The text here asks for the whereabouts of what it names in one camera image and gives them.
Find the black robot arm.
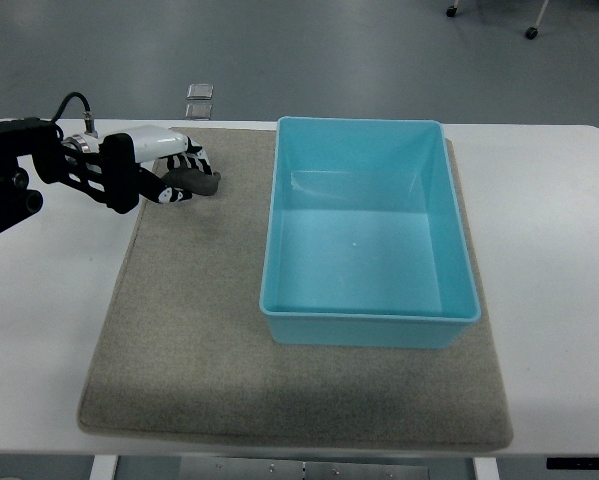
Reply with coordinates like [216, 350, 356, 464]
[0, 92, 107, 234]

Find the light blue plastic box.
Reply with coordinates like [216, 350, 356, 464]
[260, 117, 482, 349]

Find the black table control panel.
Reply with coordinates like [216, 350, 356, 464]
[546, 457, 599, 471]

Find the right chair caster wheel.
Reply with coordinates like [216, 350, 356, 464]
[525, 27, 538, 40]

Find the beige felt mat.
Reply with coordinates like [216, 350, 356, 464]
[77, 129, 513, 451]

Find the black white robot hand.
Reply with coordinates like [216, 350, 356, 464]
[61, 125, 216, 213]

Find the left chair caster wheel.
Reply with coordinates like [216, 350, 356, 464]
[446, 5, 458, 18]

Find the brown toy hippo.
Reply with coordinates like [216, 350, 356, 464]
[161, 168, 221, 196]

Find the chair caster wheel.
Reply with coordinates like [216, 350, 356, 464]
[525, 27, 538, 40]
[446, 5, 458, 18]

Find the lower floor socket plate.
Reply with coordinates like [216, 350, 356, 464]
[185, 102, 213, 121]

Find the metal table frame bar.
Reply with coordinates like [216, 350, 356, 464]
[179, 457, 430, 480]

